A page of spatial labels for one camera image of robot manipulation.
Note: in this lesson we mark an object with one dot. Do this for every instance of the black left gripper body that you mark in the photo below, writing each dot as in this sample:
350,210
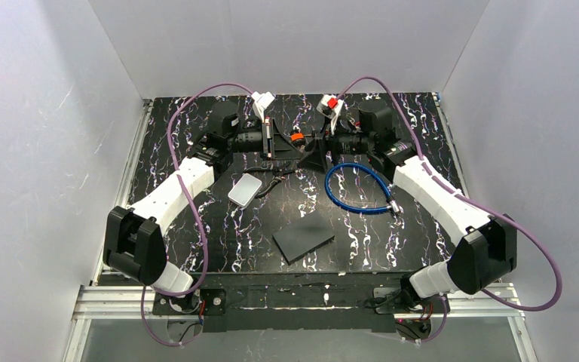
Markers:
270,142

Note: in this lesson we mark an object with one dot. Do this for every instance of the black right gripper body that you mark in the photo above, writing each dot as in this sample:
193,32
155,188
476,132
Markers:
326,145

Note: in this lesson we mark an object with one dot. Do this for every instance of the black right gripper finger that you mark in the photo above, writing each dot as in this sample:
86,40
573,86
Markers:
324,140
314,160

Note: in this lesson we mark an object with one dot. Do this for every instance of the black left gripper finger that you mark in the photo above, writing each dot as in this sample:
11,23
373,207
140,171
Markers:
276,134
279,148

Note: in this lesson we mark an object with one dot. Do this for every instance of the black padlock keys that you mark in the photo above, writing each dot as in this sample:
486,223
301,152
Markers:
311,135

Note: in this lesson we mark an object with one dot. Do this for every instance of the orange black padlock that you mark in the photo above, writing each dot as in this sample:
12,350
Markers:
297,139

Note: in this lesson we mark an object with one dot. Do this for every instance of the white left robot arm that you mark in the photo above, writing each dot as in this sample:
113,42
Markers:
134,243

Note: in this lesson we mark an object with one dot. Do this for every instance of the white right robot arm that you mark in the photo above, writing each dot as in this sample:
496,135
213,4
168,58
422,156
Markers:
485,245

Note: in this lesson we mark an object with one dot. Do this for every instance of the black grey pliers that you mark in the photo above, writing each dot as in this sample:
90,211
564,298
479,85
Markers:
279,174

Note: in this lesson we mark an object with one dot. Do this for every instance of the white rectangular box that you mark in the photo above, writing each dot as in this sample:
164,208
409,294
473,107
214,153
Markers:
244,190

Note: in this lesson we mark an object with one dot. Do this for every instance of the black flat box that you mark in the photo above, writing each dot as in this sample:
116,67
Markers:
303,236

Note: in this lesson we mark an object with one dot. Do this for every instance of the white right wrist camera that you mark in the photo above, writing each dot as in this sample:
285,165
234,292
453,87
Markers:
330,106

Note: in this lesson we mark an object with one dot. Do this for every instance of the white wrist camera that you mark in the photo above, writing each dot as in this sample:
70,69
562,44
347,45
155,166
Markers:
261,101
330,106

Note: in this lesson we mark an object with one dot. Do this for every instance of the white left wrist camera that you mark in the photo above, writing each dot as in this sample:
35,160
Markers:
261,101

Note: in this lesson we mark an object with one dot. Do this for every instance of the aluminium frame rail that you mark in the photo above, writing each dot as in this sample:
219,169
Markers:
302,323

